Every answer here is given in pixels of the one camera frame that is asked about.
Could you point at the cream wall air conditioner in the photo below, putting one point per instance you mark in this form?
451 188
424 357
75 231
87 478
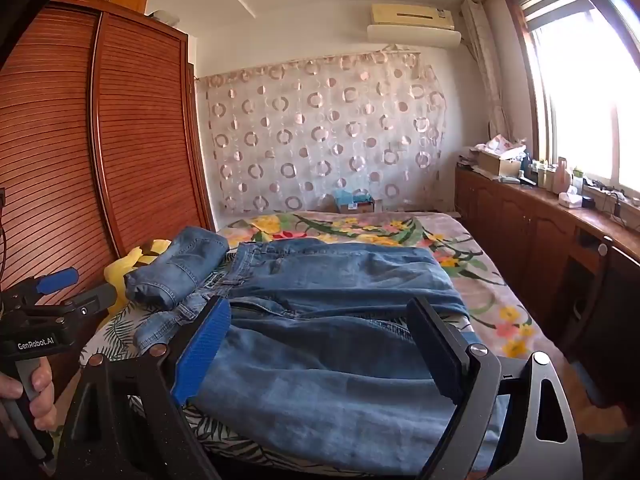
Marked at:
410 15

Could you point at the pink bottle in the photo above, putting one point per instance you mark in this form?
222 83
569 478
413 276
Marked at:
562 175

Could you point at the circle patterned curtain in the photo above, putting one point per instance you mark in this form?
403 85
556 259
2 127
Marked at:
300 135

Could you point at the pale green bottle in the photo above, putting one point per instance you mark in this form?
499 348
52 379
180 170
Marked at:
549 177

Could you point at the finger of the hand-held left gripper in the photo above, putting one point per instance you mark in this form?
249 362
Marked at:
57 280
97 297

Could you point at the white tissue box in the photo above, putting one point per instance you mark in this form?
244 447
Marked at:
570 199

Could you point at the grey bundle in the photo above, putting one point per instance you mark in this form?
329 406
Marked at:
164 17

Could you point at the wooden louvered wardrobe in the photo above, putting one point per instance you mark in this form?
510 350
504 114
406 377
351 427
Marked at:
140 135

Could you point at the folded blue denim jeans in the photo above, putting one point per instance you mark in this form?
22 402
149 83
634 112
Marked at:
175 265

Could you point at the yellow cloth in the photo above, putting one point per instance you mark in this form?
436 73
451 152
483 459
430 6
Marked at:
120 267

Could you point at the blue denim pants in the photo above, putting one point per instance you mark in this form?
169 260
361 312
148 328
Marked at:
325 360

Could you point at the white air deflector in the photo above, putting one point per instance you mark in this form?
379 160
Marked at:
415 36

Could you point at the wooden sideboard cabinet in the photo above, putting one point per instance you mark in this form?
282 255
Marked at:
520 220

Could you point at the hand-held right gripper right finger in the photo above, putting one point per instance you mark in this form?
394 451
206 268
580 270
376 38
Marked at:
440 360

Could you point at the person's left hand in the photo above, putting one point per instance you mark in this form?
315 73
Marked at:
42 390

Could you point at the white window curtain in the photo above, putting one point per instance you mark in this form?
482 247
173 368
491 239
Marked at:
485 60

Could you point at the wooden framed window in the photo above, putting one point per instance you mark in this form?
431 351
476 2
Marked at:
590 110

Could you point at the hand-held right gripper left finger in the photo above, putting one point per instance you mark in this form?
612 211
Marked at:
200 350

